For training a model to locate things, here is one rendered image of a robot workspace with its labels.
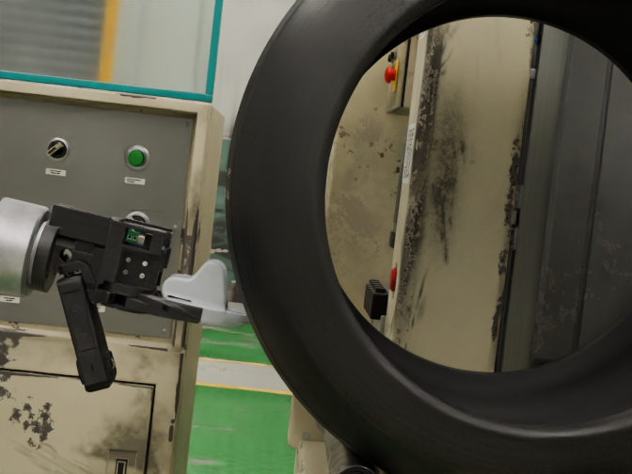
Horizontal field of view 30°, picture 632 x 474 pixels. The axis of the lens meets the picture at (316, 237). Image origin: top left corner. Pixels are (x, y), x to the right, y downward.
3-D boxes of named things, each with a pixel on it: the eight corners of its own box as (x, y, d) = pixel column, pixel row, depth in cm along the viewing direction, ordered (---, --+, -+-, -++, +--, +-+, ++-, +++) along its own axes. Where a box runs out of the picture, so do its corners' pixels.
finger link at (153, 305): (201, 309, 110) (109, 288, 109) (197, 325, 110) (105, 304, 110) (205, 304, 115) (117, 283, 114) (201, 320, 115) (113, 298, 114)
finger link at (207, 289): (263, 275, 111) (168, 252, 111) (249, 336, 111) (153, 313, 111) (264, 272, 114) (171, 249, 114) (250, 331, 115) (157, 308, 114)
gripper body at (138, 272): (172, 234, 110) (45, 204, 110) (150, 323, 110) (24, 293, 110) (180, 230, 118) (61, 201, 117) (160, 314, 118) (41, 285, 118)
